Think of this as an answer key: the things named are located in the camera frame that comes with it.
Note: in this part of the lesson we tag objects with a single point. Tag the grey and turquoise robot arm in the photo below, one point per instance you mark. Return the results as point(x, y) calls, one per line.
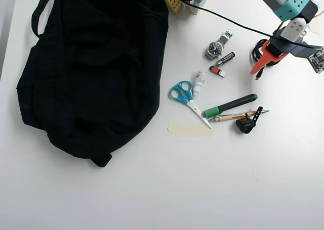
point(291, 5)

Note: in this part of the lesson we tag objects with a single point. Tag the black fabric bag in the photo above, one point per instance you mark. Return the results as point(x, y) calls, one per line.
point(96, 75)

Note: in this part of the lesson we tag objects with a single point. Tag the black AAA battery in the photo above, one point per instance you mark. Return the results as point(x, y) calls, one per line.
point(225, 58)

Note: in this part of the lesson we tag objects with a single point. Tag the wooden ballpoint pen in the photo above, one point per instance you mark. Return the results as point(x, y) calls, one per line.
point(227, 116)

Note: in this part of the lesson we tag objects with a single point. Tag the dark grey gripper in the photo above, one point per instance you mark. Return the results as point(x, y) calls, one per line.
point(265, 57)

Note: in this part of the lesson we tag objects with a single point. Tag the long beige masking tape strip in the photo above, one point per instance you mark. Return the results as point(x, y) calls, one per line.
point(187, 130)

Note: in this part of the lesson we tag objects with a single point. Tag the red and black usb stick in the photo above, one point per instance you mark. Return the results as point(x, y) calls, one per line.
point(216, 70)

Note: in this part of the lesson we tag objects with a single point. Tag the short beige masking tape piece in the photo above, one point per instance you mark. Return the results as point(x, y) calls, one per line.
point(316, 27)

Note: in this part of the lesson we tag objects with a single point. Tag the black and green marker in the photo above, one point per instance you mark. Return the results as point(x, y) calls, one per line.
point(233, 104)

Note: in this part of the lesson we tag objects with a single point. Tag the small white plastic bottle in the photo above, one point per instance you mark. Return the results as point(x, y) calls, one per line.
point(198, 82)

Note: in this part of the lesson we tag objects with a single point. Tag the steel wristwatch with dark dial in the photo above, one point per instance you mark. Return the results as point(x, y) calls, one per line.
point(215, 48)

